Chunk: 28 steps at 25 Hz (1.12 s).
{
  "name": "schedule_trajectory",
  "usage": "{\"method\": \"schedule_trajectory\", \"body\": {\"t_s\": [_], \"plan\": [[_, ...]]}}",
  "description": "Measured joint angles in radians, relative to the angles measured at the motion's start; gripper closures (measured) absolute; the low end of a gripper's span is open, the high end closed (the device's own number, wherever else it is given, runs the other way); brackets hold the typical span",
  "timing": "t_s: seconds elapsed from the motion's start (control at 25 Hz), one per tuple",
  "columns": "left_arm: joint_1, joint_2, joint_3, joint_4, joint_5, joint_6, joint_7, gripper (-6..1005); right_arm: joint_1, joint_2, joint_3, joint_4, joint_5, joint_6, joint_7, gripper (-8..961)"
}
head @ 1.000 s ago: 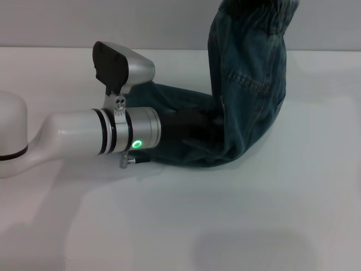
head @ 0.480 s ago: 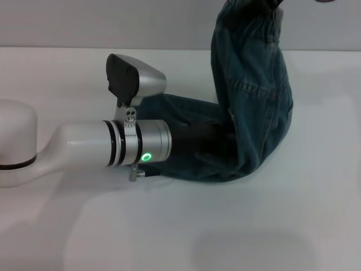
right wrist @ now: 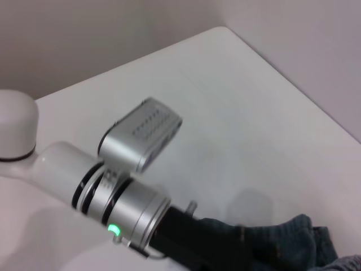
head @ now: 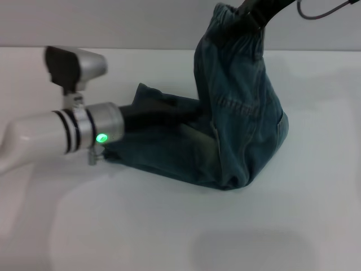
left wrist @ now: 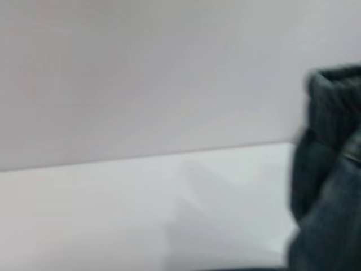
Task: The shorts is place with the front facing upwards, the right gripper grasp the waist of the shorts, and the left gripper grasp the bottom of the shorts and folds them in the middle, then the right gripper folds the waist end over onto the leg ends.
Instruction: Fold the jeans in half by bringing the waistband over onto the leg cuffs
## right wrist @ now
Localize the blue denim shorts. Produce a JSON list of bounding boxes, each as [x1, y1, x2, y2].
[[197, 213, 361, 271]]

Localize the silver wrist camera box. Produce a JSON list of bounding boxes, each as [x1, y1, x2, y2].
[[96, 97, 184, 174]]

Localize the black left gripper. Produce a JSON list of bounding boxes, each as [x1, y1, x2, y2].
[[148, 200, 254, 271]]

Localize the arm cable with silver connector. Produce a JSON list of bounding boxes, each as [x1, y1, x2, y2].
[[112, 234, 166, 260]]

